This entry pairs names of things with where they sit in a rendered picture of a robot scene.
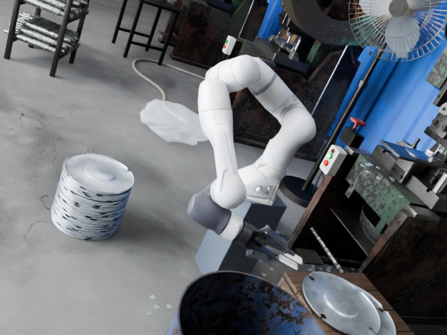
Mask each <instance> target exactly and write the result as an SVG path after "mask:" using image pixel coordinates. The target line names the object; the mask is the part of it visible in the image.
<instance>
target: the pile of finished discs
mask: <svg viewBox="0 0 447 335"><path fill-rule="evenodd" d="M353 285H354V284H353ZM355 286H356V285H355ZM355 288H356V289H357V290H353V291H354V292H355V293H356V294H358V291H360V292H363V293H364V294H365V295H366V296H367V297H368V298H369V300H370V301H371V302H372V303H373V305H374V307H375V308H376V310H377V312H378V315H379V316H380V330H379V331H378V332H377V333H375V332H374V330H373V329H372V328H369V330H370V331H371V332H374V333H375V335H396V328H395V325H394V322H393V320H392V318H391V316H390V314H389V313H388V312H386V311H385V310H383V312H381V311H380V310H379V309H378V308H381V309H383V307H382V304H381V303H380V302H379V301H378V300H377V299H375V298H374V297H373V296H372V295H370V294H369V293H368V292H366V291H365V290H363V289H361V288H360V287H358V286H356V287H355Z"/></svg>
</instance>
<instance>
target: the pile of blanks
mask: <svg viewBox="0 0 447 335"><path fill-rule="evenodd" d="M64 164H65V163H64ZM64 164H63V170H62V173H61V178H60V180H59V182H58V187H57V192H56V195H55V200H54V202H53V206H52V208H51V214H52V215H51V219H52V221H53V223H54V224H55V226H56V227H57V228H58V229H60V230H61V231H62V232H63V233H65V234H67V235H69V236H71V237H74V238H77V239H82V240H86V239H88V241H99V240H103V239H107V238H109V237H111V236H112V235H113V234H115V232H116V230H117V229H118V225H119V223H120V220H121V219H122V215H123V213H124V210H125V208H126V203H127V201H128V198H129V195H130V192H131V190H132V187H131V188H130V189H129V190H128V191H125V192H122V193H117V192H116V193H114V194H109V193H99V192H96V191H92V190H89V189H86V188H84V187H82V186H80V185H78V184H77V183H75V182H74V181H73V180H72V179H71V178H70V177H69V176H70V175H67V174H66V172H65V169H64Z"/></svg>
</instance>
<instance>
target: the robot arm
mask: <svg viewBox="0 0 447 335"><path fill-rule="evenodd" d="M246 87H248V89H249V90H250V92H251V93H252V94H253V95H254V96H255V97H256V98H257V99H258V101H259V102H260V103H261V104H262V105H263V107H264V108H265V109H266V110H268V111H269V112H270V113H271V114H272V115H274V116H275V117H276V118H277V119H278V121H279V123H280V124H281V129H280V131H279V133H278V134H277V135H276V136H275V137H274V138H273V139H271V140H270V141H269V143H268V145H267V147H266V149H265V151H264V153H263V155H262V156H261V157H260V158H259V159H258V160H257V161H256V162H255V163H254V164H252V165H250V166H247V167H244V168H241V169H237V161H236V156H235V148H234V144H233V112H232V109H231V101H230V97H229V93H230V92H238V91H240V90H242V89H244V88H246ZM198 110H199V117H200V124H201V127H202V132H203V134H204V135H205V136H206V137H207V138H208V139H209V141H210V142H211V143H212V146H213V148H214V155H215V161H216V171H217V179H215V180H213V181H212V182H211V183H210V184H209V185H208V186H207V187H206V188H205V189H203V190H201V192H199V193H196V194H194V195H193V197H192V198H191V200H190V202H189V205H188V216H189V217H190V219H192V220H193V221H195V222H196V223H197V224H199V225H201V226H202V227H205V228H206V229H210V230H212V231H214V232H215V233H216V234H217V235H219V236H220V238H221V239H223V240H228V241H232V240H234V241H235V242H236V243H238V244H240V245H242V246H244V247H245V248H246V249H247V251H246V257H253V258H255V259H258V260H260V261H263V262H265V263H268V264H270V265H274V263H281V264H282V265H284V266H287V265H288V266H290V267H292V268H294V269H295V270H297V269H298V266H297V263H295V262H294V261H296V262H298V263H300V264H301V265H302V264H303V260H302V258H301V257H299V256H298V255H296V254H295V251H293V250H291V249H289V248H288V242H287V241H286V240H285V239H284V238H283V237H281V236H280V235H278V234H277V233H276V232H275V231H273V230H272V229H271V228H270V226H269V225H266V226H265V227H264V228H262V229H260V228H256V227H254V226H253V225H251V224H250V223H248V222H246V221H244V222H243V217H240V216H239V215H237V214H235V213H234V212H232V211H231V210H229V209H235V208H236V207H238V206H239V205H241V204H242V203H243V202H244V200H247V201H252V202H256V203H262V204H265V205H270V206H272V204H273V202H274V201H275V200H276V196H277V190H278V189H279V186H280V183H281V180H282V179H283V177H284V176H285V174H286V172H287V167H288V165H289V164H290V162H291V160H292V159H293V157H294V155H295V153H296V152H297V150H298V149H299V148H300V147H301V146H302V145H303V144H304V143H307V142H309V141H311V140H312V139H313V138H314V137H315V134H316V126H315V121H314V119H313V117H312V116H311V115H310V113H309V112H308V111H307V109H306V108H305V107H304V105H303V104H302V103H301V101H300V100H299V99H298V98H297V97H296V95H294V93H292V91H290V89H289V88H288V87H287V86H286V84H285V83H284V82H283V81H282V80H281V79H280V77H279V76H278V75H277V74H276V73H275V72H274V71H273V70H272V69H271V68H270V67H269V66H268V65H267V64H265V63H264V62H263V61H262V60H261V59H260V58H256V57H252V56H249V55H241V56H237V57H235V58H232V59H229V60H224V61H222V62H220V63H218V64H217V65H215V66H214V67H212V68H210V69H209V71H207V73H206V78H205V80H204V81H203V82H202V83H201V84H200V87H199V92H198ZM263 233H265V234H268V235H269V236H270V237H271V238H273V239H274V240H276V241H274V240H272V239H269V238H268V237H266V236H265V235H264V234H263ZM263 245H268V246H270V247H273V248H275V249H277V250H279V251H282V252H284V255H285V256H287V257H289V258H290V259H293V260H294V261H292V260H290V259H288V258H287V257H284V256H283V255H277V254H275V253H274V252H273V251H271V250H269V249H268V248H267V247H265V246H263ZM252 249H256V250H258V251H259V252H262V253H263V254H262V253H259V252H257V251H253V250H252Z"/></svg>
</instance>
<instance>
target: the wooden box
mask: <svg viewBox="0 0 447 335"><path fill-rule="evenodd" d="M310 274H311V273H310V272H285V273H284V274H283V276H282V278H281V280H280V281H279V283H278V285H277V286H279V287H281V288H282V289H284V290H286V291H287V292H288V293H289V294H291V295H293V296H294V297H295V298H296V299H297V300H298V301H300V302H301V303H302V304H303V305H304V306H305V307H306V308H307V309H308V310H309V311H310V312H311V313H312V314H313V315H314V317H315V318H316V319H317V320H318V321H319V323H320V324H321V326H322V327H323V329H324V330H325V332H326V333H327V335H347V334H344V333H342V332H340V331H338V330H337V329H335V328H333V327H332V326H330V325H329V324H327V323H326V322H325V321H324V320H323V319H322V318H324V319H326V318H327V317H326V316H325V315H324V314H321V317H319V316H318V315H317V314H316V313H315V311H314V310H313V309H312V308H311V307H310V305H309V303H308V302H307V300H306V298H305V296H304V294H303V280H304V278H305V277H306V276H307V275H308V276H309V275H310ZM331 274H334V275H337V276H338V277H341V278H343V279H345V280H347V281H349V282H350V283H351V284H354V285H356V286H358V287H360V288H361V289H363V290H365V291H366V292H368V293H369V294H370V295H372V296H373V297H374V298H375V299H377V300H378V301H379V302H380V303H381V304H382V307H383V309H381V308H378V309H379V310H380V311H381V312H383V310H385V311H386V312H388V313H389V314H390V316H391V318H392V320H393V322H394V325H395V328H396V335H415V334H414V333H413V332H411V329H410V328H409V327H408V326H407V325H406V324H405V322H404V321H403V320H402V318H401V317H400V316H399V315H398V314H397V313H396V312H395V310H394V309H393V308H392V306H391V305H390V304H389V303H388V302H387V301H386V300H385V298H384V297H383V296H382V294H381V293H380V292H379V291H377V289H376V288H375V286H374V285H373V284H372V282H371V281H370V280H369V279H368V278H367V277H366V276H365V274H364V273H331ZM309 278H310V279H311V280H315V279H314V278H313V277H310V276H309Z"/></svg>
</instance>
